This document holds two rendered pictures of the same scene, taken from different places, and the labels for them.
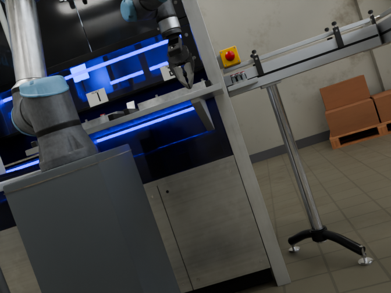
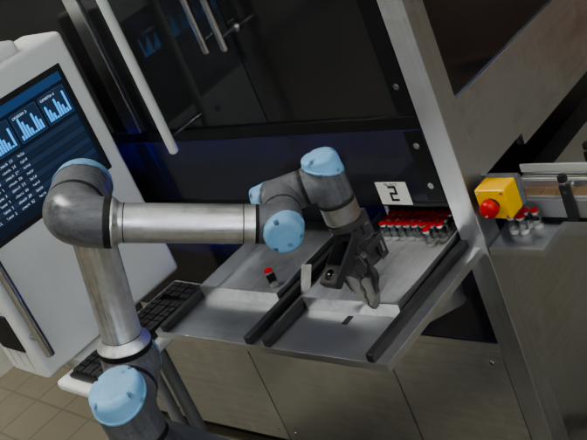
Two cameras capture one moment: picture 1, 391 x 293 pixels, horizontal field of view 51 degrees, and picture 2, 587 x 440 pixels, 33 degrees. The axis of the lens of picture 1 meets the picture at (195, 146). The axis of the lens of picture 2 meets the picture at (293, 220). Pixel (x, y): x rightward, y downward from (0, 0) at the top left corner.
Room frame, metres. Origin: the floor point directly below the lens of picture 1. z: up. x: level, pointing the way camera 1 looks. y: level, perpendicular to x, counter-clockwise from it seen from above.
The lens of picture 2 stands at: (0.10, -1.18, 1.99)
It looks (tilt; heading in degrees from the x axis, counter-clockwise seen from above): 25 degrees down; 42
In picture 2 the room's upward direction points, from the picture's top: 24 degrees counter-clockwise
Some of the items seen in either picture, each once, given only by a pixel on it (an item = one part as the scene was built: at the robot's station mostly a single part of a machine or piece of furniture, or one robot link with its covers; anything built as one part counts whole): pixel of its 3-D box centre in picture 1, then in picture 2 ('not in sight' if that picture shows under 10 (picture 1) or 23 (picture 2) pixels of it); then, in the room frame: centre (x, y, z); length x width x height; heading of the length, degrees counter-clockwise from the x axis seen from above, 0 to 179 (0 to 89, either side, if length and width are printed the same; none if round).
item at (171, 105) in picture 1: (137, 118); (321, 284); (1.62, 0.18, 0.87); 0.70 x 0.48 x 0.02; 84
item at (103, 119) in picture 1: (100, 125); (280, 254); (1.70, 0.34, 0.90); 0.34 x 0.26 x 0.04; 174
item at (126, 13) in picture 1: (140, 7); (279, 200); (1.43, 0.02, 1.21); 0.11 x 0.11 x 0.08; 35
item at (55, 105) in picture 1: (48, 102); (126, 406); (1.09, 0.32, 0.96); 0.13 x 0.12 x 0.14; 35
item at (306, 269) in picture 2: (128, 109); (293, 292); (1.53, 0.19, 0.91); 0.14 x 0.03 x 0.06; 174
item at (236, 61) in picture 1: (230, 57); (500, 195); (1.76, -0.26, 0.99); 0.08 x 0.07 x 0.07; 174
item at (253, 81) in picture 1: (242, 85); (530, 234); (1.80, -0.28, 0.87); 0.14 x 0.13 x 0.02; 174
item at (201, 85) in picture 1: (177, 98); (390, 261); (1.66, 0.00, 0.90); 0.34 x 0.26 x 0.04; 174
